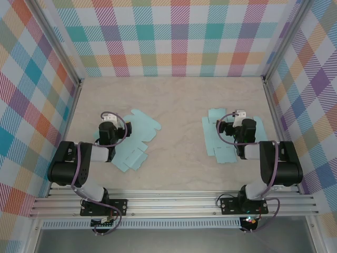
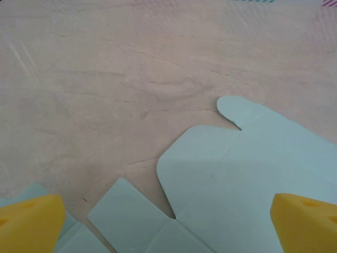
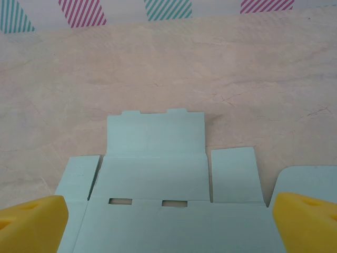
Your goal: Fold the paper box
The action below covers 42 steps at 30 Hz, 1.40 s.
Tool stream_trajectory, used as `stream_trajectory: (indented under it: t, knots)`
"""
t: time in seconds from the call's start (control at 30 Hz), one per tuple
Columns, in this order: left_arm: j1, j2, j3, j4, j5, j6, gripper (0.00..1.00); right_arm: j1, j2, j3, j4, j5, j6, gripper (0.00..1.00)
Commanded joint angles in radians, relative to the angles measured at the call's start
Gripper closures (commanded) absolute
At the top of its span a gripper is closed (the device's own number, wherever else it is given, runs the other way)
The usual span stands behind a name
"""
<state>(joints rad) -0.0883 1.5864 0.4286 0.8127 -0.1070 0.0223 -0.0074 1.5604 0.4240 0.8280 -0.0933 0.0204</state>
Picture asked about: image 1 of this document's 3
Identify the aluminium mounting rail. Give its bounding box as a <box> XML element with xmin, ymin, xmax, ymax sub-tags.
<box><xmin>28</xmin><ymin>187</ymin><xmax>321</xmax><ymax>219</ymax></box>

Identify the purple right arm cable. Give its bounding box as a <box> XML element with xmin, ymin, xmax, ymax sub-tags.
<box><xmin>216</xmin><ymin>112</ymin><xmax>280</xmax><ymax>234</ymax></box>

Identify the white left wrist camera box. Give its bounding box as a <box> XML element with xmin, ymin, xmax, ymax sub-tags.
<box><xmin>103</xmin><ymin>113</ymin><xmax>118</xmax><ymax>125</ymax></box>

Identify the slotted white cable duct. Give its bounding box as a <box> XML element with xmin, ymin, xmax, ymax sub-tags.
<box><xmin>41</xmin><ymin>220</ymin><xmax>242</xmax><ymax>230</ymax></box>

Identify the grey metal panel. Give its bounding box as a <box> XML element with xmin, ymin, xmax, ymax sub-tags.
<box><xmin>34</xmin><ymin>228</ymin><xmax>316</xmax><ymax>253</ymax></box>

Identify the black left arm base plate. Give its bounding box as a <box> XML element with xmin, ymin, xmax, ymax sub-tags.
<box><xmin>80</xmin><ymin>199</ymin><xmax>129</xmax><ymax>217</ymax></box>

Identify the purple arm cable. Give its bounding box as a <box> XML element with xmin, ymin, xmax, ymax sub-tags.
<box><xmin>70</xmin><ymin>111</ymin><xmax>128</xmax><ymax>237</ymax></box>
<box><xmin>216</xmin><ymin>112</ymin><xmax>280</xmax><ymax>234</ymax></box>

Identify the aluminium frame post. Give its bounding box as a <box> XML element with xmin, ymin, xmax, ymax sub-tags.
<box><xmin>260</xmin><ymin>0</ymin><xmax>310</xmax><ymax>80</ymax></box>
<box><xmin>27</xmin><ymin>0</ymin><xmax>85</xmax><ymax>86</ymax></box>

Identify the aluminium side rail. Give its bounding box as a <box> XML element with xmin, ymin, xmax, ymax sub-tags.
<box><xmin>262</xmin><ymin>77</ymin><xmax>302</xmax><ymax>195</ymax></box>
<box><xmin>46</xmin><ymin>79</ymin><xmax>83</xmax><ymax>198</ymax></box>

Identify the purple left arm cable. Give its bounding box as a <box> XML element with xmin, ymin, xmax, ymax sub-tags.
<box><xmin>70</xmin><ymin>111</ymin><xmax>128</xmax><ymax>237</ymax></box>

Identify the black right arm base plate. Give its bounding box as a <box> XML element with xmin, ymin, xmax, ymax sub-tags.
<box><xmin>220</xmin><ymin>197</ymin><xmax>269</xmax><ymax>215</ymax></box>

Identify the light blue paper box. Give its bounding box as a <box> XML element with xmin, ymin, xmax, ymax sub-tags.
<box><xmin>110</xmin><ymin>109</ymin><xmax>162</xmax><ymax>172</ymax></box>
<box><xmin>202</xmin><ymin>108</ymin><xmax>269</xmax><ymax>166</ymax></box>

